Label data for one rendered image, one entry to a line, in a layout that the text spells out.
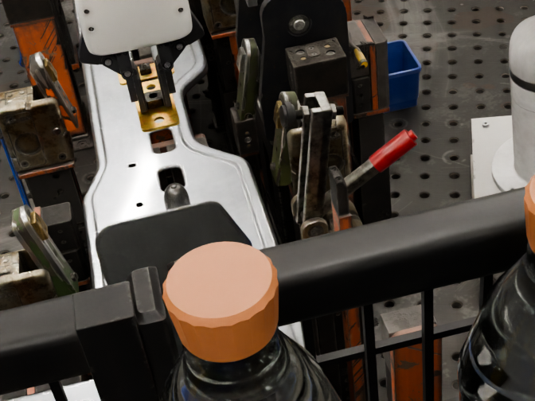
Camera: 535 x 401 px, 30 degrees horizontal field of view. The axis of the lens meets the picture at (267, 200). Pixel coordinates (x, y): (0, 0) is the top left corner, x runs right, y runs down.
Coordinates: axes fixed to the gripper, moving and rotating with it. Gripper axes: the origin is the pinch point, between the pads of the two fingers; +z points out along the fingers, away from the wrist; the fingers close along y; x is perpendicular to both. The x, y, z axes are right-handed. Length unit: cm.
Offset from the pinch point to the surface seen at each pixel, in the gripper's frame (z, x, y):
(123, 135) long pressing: 27.4, -32.0, 4.9
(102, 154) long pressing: 27.8, -29.1, 8.2
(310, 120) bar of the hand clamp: 7.3, 1.7, -15.1
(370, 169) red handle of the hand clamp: 16.0, 1.0, -21.3
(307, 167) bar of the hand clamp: 13.1, 1.8, -14.2
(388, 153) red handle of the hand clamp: 14.4, 1.1, -23.4
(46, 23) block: 31, -76, 14
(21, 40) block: 34, -76, 19
